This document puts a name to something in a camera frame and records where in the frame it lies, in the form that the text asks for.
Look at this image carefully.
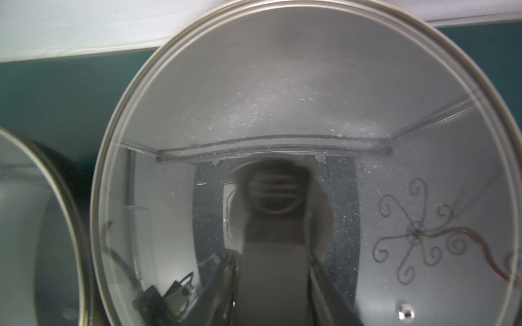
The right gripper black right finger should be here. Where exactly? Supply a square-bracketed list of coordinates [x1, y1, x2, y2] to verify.
[309, 253, 363, 325]

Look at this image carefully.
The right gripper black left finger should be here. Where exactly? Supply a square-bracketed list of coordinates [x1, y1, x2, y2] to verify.
[183, 254, 237, 325]

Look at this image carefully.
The glass pot lid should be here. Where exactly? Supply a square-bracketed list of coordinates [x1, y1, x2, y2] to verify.
[1, 129, 80, 325]
[91, 1, 521, 325]

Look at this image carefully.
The black base copper hook stand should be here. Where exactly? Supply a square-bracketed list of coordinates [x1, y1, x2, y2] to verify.
[372, 177, 521, 289]

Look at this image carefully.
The left black frying pan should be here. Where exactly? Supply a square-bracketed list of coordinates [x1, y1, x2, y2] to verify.
[26, 140, 110, 325]

